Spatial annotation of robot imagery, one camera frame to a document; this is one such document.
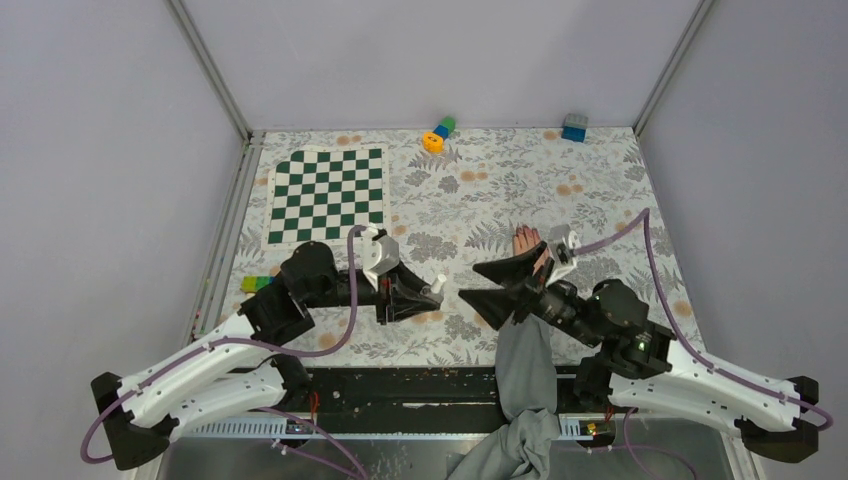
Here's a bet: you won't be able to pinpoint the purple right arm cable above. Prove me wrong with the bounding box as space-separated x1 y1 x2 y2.
569 207 835 432

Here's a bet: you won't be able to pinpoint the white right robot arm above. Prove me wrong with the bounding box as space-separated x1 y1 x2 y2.
458 244 819 464

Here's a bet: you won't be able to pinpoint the floral tablecloth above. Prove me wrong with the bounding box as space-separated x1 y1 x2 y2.
220 128 703 367

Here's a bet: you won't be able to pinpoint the person's hand with painted nails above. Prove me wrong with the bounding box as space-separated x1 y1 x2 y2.
512 225 551 277

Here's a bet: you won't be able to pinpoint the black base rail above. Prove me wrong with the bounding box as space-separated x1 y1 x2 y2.
241 360 710 439

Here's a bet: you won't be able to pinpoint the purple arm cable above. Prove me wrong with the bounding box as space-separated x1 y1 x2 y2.
79 225 367 465
569 207 835 432

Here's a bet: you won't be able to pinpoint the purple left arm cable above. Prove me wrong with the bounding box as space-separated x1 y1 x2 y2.
79 225 367 465

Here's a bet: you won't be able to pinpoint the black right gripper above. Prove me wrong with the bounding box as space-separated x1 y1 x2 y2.
455 240 602 347

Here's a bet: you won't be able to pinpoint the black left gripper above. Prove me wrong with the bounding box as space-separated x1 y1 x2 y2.
305 260 442 327

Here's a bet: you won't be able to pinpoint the grey sleeved forearm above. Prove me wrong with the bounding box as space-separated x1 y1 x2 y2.
448 316 561 479

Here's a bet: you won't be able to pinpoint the clear nail polish bottle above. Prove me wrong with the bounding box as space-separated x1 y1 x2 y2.
422 279 445 304

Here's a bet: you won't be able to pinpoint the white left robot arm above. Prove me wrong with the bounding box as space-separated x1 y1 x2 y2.
80 230 447 471

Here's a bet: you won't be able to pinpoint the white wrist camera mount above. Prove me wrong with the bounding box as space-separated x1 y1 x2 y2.
544 224 581 286
361 225 400 290

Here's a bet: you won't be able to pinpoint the yellow blue green toy blocks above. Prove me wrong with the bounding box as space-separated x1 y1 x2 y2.
421 116 456 154

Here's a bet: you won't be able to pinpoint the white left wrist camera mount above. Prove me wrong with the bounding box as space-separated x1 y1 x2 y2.
361 225 400 290

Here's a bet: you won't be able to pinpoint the blue grey toy block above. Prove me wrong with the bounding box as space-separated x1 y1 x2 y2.
561 113 589 143

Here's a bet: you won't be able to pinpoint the white nail polish cap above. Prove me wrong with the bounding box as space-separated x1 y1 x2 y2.
431 274 447 294

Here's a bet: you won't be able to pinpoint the blue yellow toy car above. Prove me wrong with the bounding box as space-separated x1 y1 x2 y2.
240 276 274 294

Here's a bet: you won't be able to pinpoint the green white chessboard mat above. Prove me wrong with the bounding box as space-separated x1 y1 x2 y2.
262 144 391 251

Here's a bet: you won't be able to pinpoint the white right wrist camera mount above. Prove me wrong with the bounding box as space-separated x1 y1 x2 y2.
544 224 581 286

